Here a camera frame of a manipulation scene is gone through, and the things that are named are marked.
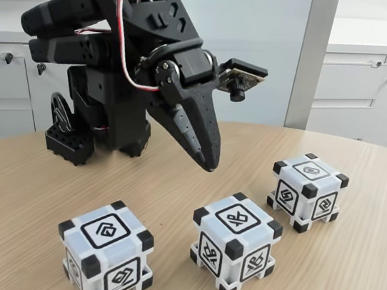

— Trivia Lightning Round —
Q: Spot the white cube crossed lines print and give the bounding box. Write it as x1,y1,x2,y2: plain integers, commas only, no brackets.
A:
182,186,293,290

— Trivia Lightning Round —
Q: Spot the white cube zigzag diamond print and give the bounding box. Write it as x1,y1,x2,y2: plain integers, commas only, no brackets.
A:
260,147,357,239

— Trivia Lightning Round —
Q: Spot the black disc white line logo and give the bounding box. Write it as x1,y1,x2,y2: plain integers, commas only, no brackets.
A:
47,89,79,139

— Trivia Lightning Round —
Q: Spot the white cube overlapping squares print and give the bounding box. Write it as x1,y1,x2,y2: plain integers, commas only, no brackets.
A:
54,196,163,290

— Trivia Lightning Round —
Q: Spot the wrist camera board black mount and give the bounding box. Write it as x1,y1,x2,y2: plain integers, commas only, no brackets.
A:
211,54,271,106

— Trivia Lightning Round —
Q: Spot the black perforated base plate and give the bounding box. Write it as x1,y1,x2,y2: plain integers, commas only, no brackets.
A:
43,109,156,170

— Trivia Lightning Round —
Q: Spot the grey metal post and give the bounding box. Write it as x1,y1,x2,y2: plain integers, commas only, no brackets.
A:
266,0,375,134

